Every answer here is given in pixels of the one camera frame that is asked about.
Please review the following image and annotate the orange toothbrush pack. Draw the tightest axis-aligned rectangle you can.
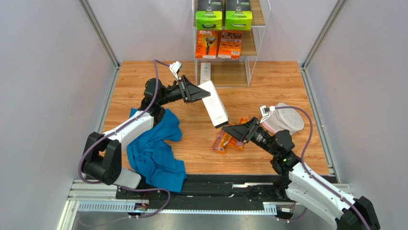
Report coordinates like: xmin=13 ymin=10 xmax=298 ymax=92
xmin=211 ymin=130 xmax=231 ymax=154

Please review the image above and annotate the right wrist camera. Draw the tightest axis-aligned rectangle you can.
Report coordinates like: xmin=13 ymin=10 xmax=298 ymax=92
xmin=259 ymin=105 xmax=275 ymax=124

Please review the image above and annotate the orange razor box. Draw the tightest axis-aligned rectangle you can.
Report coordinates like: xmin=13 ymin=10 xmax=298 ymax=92
xmin=195 ymin=30 xmax=218 ymax=59
xmin=217 ymin=30 xmax=243 ymax=59

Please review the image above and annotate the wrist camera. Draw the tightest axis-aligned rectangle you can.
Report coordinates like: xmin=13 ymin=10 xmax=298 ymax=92
xmin=169 ymin=61 xmax=182 ymax=81
xmin=259 ymin=105 xmax=275 ymax=124

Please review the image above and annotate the blue cloth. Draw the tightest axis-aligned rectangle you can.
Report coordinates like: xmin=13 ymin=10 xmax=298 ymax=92
xmin=126 ymin=109 xmax=187 ymax=192

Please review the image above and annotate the orange disposable razor pack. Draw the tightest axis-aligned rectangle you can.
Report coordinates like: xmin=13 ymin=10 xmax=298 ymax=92
xmin=227 ymin=117 xmax=249 ymax=151

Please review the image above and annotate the white tall box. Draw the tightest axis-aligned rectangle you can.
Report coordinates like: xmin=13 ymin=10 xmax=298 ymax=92
xmin=200 ymin=62 xmax=211 ymax=84
xmin=198 ymin=80 xmax=229 ymax=128

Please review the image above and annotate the orange razor box back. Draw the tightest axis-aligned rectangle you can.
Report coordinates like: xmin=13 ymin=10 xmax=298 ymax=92
xmin=217 ymin=30 xmax=243 ymax=59

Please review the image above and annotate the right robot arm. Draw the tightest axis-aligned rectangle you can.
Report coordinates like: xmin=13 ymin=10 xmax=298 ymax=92
xmin=222 ymin=117 xmax=381 ymax=230

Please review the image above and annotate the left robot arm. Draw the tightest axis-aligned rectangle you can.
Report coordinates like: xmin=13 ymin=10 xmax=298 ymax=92
xmin=78 ymin=75 xmax=211 ymax=190

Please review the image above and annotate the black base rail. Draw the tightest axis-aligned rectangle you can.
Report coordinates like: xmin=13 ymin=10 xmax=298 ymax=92
xmin=115 ymin=174 xmax=295 ymax=211

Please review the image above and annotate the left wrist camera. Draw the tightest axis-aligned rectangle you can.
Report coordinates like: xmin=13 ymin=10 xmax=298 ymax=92
xmin=169 ymin=61 xmax=182 ymax=81

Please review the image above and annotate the black green razor box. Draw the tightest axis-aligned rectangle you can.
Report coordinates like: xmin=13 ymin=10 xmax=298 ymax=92
xmin=194 ymin=0 xmax=223 ymax=30
xmin=225 ymin=0 xmax=253 ymax=31

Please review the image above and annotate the orange razor box front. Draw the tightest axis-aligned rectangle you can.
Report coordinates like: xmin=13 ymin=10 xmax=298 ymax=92
xmin=195 ymin=30 xmax=218 ymax=59

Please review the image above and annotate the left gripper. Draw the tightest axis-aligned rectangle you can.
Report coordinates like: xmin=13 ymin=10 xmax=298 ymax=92
xmin=158 ymin=75 xmax=210 ymax=106

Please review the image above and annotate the white wire shelf rack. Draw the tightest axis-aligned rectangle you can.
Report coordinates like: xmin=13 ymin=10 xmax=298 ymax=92
xmin=192 ymin=0 xmax=271 ymax=88

